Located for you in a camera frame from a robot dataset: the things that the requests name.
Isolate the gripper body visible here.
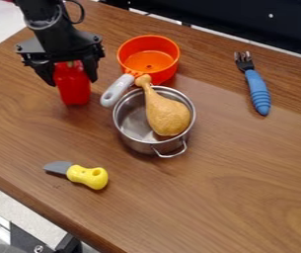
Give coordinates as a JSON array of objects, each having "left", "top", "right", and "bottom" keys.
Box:
[{"left": 14, "top": 22, "right": 107, "bottom": 68}]

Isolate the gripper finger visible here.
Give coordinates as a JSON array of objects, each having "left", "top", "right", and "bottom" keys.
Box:
[
  {"left": 30, "top": 60, "right": 58, "bottom": 88},
  {"left": 80, "top": 55, "right": 103, "bottom": 84}
]

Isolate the silver pot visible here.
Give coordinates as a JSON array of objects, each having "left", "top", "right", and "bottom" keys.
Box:
[{"left": 112, "top": 85, "right": 198, "bottom": 159}]

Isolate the red toy bottle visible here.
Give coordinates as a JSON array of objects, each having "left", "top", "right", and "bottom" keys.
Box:
[{"left": 52, "top": 59, "right": 93, "bottom": 107}]

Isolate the toy chicken drumstick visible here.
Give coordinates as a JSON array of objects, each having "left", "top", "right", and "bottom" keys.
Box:
[{"left": 133, "top": 73, "right": 192, "bottom": 137}]

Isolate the orange strainer with grey handle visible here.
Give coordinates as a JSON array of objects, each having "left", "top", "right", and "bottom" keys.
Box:
[{"left": 98, "top": 35, "right": 183, "bottom": 109}]

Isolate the yellow-handled toy knife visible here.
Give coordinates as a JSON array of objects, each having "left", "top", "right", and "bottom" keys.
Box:
[{"left": 41, "top": 160, "right": 111, "bottom": 191}]

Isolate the blue-handled fork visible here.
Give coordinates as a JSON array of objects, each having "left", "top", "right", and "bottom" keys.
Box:
[{"left": 233, "top": 50, "right": 273, "bottom": 117}]

